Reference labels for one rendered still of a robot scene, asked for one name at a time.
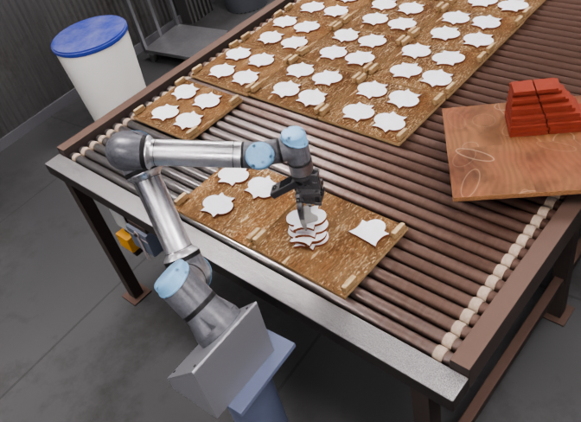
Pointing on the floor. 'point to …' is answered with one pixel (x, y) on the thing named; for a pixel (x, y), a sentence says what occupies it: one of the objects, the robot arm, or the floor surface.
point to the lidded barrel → (99, 62)
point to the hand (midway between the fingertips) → (306, 217)
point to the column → (263, 388)
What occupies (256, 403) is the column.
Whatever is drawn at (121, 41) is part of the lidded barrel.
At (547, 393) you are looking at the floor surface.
